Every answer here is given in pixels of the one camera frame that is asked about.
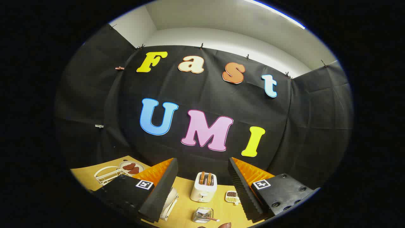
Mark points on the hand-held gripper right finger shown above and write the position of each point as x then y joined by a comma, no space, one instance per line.
245,193

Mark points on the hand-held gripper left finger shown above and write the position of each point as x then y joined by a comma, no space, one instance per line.
163,193

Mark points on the white plate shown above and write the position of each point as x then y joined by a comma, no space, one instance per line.
169,198

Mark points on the small plate with red food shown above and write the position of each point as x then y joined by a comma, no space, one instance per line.
140,165

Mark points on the white divided tray with beans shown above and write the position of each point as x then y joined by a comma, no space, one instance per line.
232,198

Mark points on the toast slice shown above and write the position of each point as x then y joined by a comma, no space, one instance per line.
209,179
202,178

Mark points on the white toaster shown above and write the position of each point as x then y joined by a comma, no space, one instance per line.
202,190

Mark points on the red sliced food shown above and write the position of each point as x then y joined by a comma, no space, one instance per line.
130,167

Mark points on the black backdrop cloth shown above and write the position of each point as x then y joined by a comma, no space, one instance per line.
205,91

